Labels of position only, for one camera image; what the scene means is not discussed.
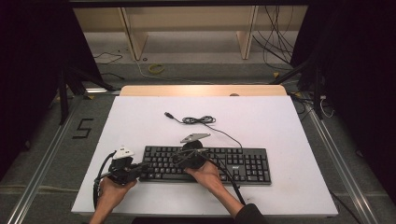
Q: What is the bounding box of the bundle of black cables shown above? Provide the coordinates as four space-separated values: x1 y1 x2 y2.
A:
251 6 295 71

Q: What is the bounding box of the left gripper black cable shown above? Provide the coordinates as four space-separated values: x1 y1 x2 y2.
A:
92 151 117 210

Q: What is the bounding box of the black metal stand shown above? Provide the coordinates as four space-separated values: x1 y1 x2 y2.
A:
57 66 116 125
269 54 325 120

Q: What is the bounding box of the thin black floor cable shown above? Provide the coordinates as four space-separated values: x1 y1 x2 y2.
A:
92 51 124 65

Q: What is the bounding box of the white floor cable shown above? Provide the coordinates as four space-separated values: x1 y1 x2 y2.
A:
134 59 219 86

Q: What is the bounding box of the black keyboard cable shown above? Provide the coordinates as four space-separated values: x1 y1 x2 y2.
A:
163 111 244 149

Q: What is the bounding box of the short aluminium bar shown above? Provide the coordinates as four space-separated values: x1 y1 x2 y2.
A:
85 88 121 95

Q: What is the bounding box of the person's black sleeve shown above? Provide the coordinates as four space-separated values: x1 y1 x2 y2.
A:
233 203 269 224

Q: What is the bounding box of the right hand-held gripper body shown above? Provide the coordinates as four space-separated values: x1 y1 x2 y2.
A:
172 133 212 171

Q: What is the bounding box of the person's right hand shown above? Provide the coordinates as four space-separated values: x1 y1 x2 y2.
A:
185 161 227 195

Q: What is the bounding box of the light wooden shelf unit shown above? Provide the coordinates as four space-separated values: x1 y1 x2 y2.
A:
73 6 309 62

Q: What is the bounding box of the aluminium floor rail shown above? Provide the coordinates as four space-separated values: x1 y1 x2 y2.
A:
306 105 379 224
6 99 78 224

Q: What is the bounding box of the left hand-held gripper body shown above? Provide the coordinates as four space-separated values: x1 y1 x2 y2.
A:
107 146 141 185

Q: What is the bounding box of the white board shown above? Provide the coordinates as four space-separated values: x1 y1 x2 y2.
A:
70 95 339 217

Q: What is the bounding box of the black curtain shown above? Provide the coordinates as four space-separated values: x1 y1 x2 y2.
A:
290 0 396 203
0 0 104 181

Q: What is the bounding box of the yellow tape roll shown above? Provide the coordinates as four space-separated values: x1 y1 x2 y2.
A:
148 63 166 75

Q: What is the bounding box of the black computer keyboard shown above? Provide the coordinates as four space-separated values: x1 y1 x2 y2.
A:
138 145 273 186

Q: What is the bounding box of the person's left hand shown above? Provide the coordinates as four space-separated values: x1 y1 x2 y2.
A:
98 177 138 209

